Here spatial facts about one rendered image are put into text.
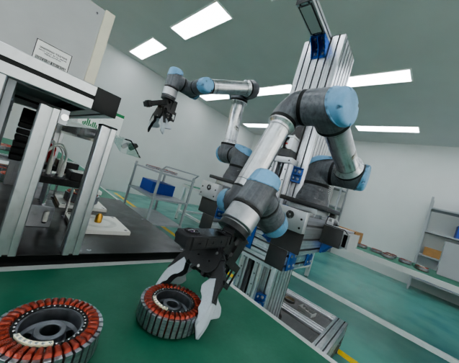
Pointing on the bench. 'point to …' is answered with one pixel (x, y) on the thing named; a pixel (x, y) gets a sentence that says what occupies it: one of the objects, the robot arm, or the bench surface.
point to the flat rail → (78, 132)
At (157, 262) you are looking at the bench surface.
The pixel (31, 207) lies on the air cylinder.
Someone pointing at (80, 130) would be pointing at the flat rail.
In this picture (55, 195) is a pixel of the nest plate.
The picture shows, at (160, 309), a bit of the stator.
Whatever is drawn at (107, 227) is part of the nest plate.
